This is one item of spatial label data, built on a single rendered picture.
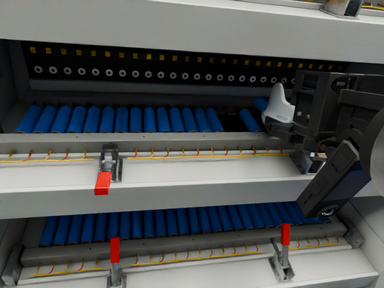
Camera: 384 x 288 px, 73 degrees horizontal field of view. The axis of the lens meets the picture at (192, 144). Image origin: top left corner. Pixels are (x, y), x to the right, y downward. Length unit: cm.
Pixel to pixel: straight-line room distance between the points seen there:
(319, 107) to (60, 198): 29
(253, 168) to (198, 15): 20
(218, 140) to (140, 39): 17
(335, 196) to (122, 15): 28
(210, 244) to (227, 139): 20
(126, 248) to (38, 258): 13
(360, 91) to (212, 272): 34
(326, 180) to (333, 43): 16
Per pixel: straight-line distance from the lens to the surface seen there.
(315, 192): 31
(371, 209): 58
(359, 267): 59
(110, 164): 30
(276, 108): 36
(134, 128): 37
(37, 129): 39
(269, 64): 49
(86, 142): 34
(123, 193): 32
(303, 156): 39
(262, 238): 50
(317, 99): 28
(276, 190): 38
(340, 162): 28
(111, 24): 28
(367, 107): 27
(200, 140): 35
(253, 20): 30
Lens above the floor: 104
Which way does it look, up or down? 20 degrees down
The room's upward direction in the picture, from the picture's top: 4 degrees clockwise
